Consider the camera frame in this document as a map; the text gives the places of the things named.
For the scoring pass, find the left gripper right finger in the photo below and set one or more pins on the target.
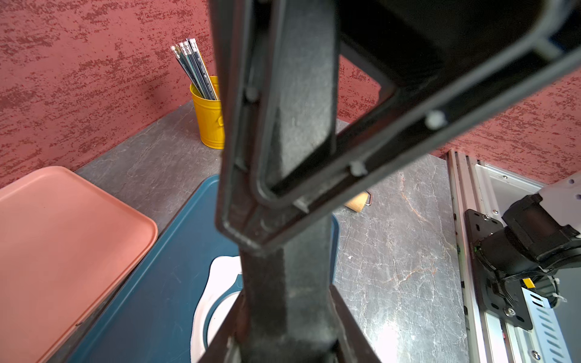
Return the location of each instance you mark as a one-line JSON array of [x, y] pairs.
[[352, 345]]

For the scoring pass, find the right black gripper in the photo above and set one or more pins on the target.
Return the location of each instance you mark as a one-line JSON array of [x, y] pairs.
[[460, 45]]

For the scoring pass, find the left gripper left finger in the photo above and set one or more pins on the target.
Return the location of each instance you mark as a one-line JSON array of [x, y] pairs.
[[224, 346]]

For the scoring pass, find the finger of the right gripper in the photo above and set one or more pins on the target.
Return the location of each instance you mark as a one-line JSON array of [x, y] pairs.
[[305, 131]]

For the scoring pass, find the teal tray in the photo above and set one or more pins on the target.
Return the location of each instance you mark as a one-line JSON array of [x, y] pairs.
[[151, 318]]

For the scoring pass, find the white dough piece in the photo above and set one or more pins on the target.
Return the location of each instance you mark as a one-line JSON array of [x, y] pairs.
[[224, 284]]

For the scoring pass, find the wooden rolling pin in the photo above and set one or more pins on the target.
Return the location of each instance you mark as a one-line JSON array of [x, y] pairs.
[[360, 201]]

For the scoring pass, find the yellow cup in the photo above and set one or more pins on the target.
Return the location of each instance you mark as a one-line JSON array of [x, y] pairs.
[[210, 120]]

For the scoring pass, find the pink tray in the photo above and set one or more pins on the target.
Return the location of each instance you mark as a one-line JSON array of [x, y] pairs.
[[65, 245]]

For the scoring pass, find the aluminium front rail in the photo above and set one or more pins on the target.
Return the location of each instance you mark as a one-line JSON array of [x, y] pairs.
[[514, 235]]

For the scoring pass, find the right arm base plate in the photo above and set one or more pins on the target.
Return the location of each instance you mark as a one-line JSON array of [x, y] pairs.
[[493, 259]]

